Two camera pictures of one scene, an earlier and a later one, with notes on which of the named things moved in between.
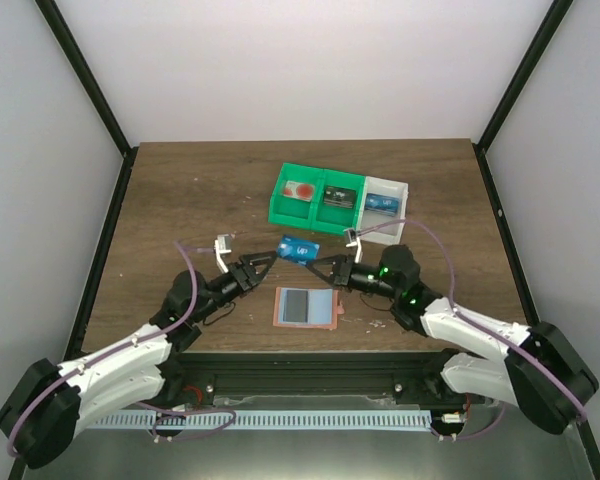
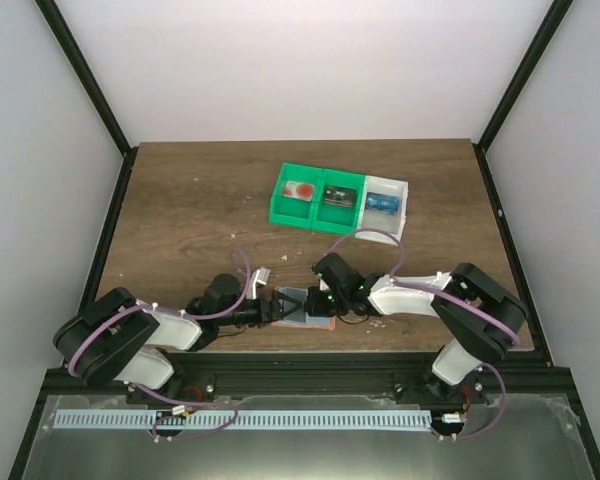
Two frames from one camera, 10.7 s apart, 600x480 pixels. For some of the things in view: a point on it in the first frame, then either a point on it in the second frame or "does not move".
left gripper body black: (245, 275) to (268, 308)
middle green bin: (338, 200) does not move
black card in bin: (339, 197) does not move
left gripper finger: (258, 258) to (276, 312)
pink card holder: (311, 308) does not move
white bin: (383, 211) does not move
